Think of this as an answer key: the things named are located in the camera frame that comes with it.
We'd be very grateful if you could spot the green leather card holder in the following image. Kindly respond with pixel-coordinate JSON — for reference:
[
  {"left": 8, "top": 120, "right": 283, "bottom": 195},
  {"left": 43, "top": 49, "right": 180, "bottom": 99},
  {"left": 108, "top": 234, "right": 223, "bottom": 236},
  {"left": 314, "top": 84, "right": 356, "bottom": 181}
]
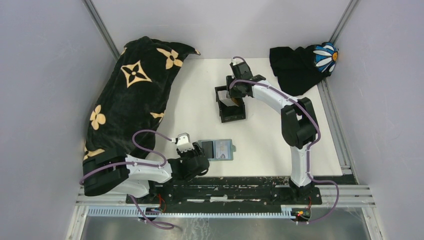
[{"left": 197, "top": 139, "right": 237, "bottom": 161}]

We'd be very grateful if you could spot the black plastic bin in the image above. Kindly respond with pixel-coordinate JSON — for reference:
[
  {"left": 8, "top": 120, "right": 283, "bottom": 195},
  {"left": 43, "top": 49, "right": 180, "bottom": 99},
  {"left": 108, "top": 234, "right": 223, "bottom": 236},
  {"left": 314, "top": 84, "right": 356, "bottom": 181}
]
[{"left": 214, "top": 85, "right": 246, "bottom": 123}]

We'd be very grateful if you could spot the white VIP card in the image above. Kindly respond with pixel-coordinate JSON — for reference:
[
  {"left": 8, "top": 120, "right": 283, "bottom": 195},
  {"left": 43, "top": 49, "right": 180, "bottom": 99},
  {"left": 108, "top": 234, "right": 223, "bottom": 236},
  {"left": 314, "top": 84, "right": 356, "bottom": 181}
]
[{"left": 214, "top": 140, "right": 232, "bottom": 160}]

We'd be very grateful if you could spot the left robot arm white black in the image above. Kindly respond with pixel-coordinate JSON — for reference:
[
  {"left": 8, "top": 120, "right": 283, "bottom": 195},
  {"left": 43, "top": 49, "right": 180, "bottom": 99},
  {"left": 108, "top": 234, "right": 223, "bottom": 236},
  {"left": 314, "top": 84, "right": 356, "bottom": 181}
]
[{"left": 80, "top": 148, "right": 210, "bottom": 204}]

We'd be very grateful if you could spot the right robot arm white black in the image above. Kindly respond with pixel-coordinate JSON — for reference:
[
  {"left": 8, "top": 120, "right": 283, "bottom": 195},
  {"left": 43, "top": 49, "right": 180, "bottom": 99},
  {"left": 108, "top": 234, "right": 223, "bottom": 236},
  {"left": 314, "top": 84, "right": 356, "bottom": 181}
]
[{"left": 226, "top": 61, "right": 321, "bottom": 204}]

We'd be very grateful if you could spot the stack of cards in bin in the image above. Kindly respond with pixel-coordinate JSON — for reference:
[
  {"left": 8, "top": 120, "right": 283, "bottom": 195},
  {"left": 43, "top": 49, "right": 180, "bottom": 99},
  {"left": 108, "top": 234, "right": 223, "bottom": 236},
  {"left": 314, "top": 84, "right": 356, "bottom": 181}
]
[{"left": 217, "top": 90, "right": 239, "bottom": 107}]

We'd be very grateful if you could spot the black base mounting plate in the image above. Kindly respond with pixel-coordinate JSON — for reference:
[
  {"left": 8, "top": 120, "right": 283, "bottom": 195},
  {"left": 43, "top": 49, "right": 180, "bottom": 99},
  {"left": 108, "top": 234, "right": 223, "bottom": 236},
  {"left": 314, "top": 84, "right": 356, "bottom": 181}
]
[{"left": 135, "top": 176, "right": 323, "bottom": 214}]

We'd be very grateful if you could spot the black cloth with daisy print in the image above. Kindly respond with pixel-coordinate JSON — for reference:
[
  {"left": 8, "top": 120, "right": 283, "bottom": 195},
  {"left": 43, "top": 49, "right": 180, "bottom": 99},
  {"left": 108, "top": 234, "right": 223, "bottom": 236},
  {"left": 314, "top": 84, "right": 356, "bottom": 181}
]
[{"left": 269, "top": 42, "right": 339, "bottom": 97}]

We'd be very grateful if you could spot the black blanket with tan flowers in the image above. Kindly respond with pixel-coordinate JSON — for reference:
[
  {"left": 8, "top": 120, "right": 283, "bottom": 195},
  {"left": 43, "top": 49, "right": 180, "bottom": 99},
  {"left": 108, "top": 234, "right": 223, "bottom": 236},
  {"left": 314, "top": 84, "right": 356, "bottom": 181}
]
[{"left": 84, "top": 36, "right": 199, "bottom": 159}]

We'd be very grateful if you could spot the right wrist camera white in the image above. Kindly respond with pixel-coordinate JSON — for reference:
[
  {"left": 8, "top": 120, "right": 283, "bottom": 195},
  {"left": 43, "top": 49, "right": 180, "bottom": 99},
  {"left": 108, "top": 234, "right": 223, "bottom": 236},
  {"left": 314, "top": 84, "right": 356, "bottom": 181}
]
[{"left": 230, "top": 59, "right": 245, "bottom": 68}]

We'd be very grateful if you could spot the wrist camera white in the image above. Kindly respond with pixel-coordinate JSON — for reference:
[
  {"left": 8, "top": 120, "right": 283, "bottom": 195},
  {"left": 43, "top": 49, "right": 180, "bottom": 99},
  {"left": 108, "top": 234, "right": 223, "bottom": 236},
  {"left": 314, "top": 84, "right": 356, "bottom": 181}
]
[
  {"left": 230, "top": 59, "right": 245, "bottom": 68},
  {"left": 171, "top": 132, "right": 194, "bottom": 152}
]

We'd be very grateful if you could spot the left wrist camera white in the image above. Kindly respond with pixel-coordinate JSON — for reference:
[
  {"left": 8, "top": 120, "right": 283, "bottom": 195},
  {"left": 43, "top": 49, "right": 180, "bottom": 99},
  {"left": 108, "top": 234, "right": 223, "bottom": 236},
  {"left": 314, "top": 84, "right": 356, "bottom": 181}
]
[{"left": 171, "top": 132, "right": 194, "bottom": 152}]

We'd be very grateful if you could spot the slotted grey cable duct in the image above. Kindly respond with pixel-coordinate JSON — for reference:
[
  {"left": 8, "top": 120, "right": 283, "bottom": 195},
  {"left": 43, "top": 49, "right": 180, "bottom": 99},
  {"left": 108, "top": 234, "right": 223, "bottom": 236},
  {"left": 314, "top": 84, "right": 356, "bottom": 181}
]
[{"left": 86, "top": 206, "right": 301, "bottom": 220}]

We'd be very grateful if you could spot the aluminium rail frame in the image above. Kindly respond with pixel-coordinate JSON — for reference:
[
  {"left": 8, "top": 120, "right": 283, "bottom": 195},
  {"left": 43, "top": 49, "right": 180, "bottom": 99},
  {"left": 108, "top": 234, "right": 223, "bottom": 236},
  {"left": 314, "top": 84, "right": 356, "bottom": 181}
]
[{"left": 65, "top": 165, "right": 386, "bottom": 240}]

